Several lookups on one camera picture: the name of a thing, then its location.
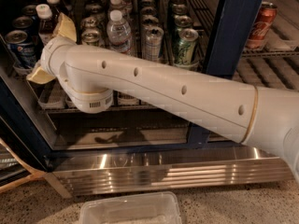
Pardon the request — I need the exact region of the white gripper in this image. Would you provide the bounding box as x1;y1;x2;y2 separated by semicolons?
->
26;13;77;85

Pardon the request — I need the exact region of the brown tea bottle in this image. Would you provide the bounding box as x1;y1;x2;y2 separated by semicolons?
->
36;4;60;46
47;0;69;18

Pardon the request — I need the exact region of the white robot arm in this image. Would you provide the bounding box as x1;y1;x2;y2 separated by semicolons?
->
27;14;299;175

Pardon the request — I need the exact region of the front clear water bottle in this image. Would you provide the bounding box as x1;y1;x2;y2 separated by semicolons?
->
107;9;133;55

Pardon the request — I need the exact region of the clear water bottle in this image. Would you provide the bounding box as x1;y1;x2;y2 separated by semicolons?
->
108;0;129;21
107;9;133;55

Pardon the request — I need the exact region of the stainless steel fridge base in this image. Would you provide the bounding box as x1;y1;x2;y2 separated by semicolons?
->
46;142;293;198

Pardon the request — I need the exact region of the front blue pepsi can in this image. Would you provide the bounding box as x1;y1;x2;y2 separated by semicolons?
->
5;30;39;69

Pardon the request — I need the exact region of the blue pepsi can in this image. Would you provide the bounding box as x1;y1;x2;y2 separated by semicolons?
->
5;30;39;69
12;16;38;36

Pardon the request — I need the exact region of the front white arizona can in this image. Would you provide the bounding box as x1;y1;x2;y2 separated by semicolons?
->
81;29;105;47

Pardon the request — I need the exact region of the white arizona can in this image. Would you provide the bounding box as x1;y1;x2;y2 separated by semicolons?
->
80;16;100;33
81;29;105;47

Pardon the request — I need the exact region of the front silver slim can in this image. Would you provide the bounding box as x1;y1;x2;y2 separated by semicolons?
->
143;26;164;62

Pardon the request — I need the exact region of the green can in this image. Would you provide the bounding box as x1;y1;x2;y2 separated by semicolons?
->
173;28;198;70
173;15;192;37

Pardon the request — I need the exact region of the front green can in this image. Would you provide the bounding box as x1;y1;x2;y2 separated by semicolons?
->
173;28;198;70

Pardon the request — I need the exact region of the clear plastic bin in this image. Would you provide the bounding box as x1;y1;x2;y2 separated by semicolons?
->
78;191;182;224

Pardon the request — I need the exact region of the red coca-cola can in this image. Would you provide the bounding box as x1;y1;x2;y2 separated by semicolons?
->
246;1;278;49

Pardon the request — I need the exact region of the top wire shelf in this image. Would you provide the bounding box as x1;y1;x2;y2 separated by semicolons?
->
12;0;299;81

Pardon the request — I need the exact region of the wire shelf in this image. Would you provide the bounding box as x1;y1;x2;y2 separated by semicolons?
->
12;0;299;81
36;77;299;115

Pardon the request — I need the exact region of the lower wire shelf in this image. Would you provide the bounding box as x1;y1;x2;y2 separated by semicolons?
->
36;77;299;115

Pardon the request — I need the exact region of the blue fridge door frame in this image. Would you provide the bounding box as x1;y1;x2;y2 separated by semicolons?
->
186;0;269;147

